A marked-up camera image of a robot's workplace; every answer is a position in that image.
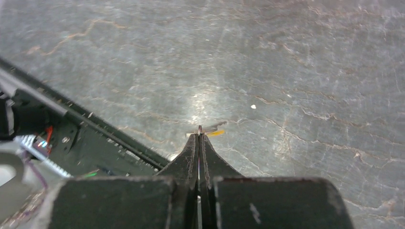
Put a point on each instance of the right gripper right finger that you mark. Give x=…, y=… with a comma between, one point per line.
x=238, y=202

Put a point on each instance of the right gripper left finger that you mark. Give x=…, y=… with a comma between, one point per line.
x=134, y=202

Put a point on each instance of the key with yellow tag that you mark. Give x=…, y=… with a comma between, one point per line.
x=212, y=130

